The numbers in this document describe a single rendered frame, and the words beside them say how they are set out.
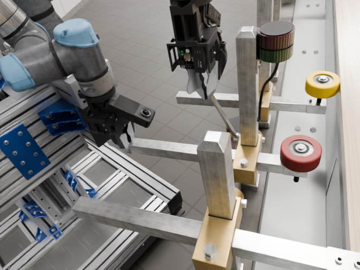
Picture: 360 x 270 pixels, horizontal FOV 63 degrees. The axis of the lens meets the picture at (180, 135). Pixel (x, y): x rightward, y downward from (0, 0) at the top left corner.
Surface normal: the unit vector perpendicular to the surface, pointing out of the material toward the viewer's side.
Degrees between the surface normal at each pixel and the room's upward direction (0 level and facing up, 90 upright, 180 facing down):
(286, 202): 0
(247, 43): 90
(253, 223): 0
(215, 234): 0
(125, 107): 30
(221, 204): 90
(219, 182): 90
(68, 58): 73
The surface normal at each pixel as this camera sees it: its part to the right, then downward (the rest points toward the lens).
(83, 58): 0.38, 0.58
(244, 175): -0.32, 0.69
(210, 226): -0.18, -0.72
